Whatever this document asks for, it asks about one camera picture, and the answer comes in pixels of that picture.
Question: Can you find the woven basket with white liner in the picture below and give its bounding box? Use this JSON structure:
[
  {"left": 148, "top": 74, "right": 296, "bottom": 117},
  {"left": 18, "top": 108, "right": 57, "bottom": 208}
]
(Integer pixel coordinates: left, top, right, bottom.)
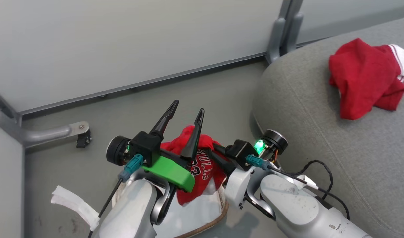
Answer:
[{"left": 114, "top": 178, "right": 230, "bottom": 238}]

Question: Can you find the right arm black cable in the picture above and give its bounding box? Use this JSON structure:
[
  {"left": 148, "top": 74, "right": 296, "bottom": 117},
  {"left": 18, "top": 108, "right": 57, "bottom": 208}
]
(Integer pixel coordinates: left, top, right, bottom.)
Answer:
[{"left": 246, "top": 155, "right": 350, "bottom": 219}]

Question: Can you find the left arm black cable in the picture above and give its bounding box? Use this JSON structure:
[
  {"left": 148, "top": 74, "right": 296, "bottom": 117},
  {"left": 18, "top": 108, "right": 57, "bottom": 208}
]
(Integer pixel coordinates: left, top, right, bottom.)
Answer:
[{"left": 88, "top": 154, "right": 145, "bottom": 238}]

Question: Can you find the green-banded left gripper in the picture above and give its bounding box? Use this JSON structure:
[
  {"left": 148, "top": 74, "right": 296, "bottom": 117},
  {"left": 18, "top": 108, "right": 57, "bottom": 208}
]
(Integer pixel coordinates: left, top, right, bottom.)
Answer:
[{"left": 106, "top": 100, "right": 205, "bottom": 193}]

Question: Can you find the plain red garment white trim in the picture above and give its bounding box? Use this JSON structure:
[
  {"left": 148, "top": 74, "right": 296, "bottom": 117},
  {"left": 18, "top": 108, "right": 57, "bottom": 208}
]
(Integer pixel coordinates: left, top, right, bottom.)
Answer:
[{"left": 329, "top": 38, "right": 404, "bottom": 120}]

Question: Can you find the grey partition foot with bolt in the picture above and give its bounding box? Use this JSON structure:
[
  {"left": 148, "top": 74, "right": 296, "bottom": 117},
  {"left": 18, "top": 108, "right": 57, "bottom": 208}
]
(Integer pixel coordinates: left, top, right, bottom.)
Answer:
[{"left": 0, "top": 109, "right": 90, "bottom": 150}]

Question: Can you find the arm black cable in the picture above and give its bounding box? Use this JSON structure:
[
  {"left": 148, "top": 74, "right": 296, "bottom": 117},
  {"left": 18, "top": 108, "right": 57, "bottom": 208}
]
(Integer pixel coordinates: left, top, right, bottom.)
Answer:
[
  {"left": 88, "top": 154, "right": 145, "bottom": 238},
  {"left": 246, "top": 155, "right": 350, "bottom": 219}
]

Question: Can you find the red Bulls 23 jersey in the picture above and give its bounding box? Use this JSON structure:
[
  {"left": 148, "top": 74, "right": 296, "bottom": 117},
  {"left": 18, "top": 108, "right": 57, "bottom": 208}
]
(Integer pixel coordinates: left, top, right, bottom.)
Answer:
[{"left": 161, "top": 125, "right": 227, "bottom": 206}]

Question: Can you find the black levelling foot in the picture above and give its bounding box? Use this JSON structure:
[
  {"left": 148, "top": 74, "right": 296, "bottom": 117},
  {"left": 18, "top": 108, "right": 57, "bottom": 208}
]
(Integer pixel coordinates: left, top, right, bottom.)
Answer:
[{"left": 76, "top": 130, "right": 92, "bottom": 148}]

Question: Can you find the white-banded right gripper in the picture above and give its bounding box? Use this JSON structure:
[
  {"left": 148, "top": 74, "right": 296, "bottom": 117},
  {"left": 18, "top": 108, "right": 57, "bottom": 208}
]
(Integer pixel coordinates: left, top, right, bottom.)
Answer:
[{"left": 206, "top": 129, "right": 288, "bottom": 209}]

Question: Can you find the grey partition base rail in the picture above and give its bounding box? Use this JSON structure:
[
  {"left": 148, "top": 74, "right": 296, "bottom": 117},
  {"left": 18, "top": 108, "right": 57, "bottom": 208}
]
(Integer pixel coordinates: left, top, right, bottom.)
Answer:
[{"left": 19, "top": 53, "right": 268, "bottom": 120}]

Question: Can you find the grey fabric sofa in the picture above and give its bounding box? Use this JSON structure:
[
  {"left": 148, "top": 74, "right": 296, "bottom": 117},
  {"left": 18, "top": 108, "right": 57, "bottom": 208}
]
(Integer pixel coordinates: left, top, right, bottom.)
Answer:
[{"left": 253, "top": 15, "right": 404, "bottom": 238}]

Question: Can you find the white fabric strap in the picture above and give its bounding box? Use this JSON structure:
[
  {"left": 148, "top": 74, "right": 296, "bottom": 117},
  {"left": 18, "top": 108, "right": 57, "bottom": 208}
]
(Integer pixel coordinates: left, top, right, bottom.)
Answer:
[{"left": 51, "top": 186, "right": 100, "bottom": 231}]

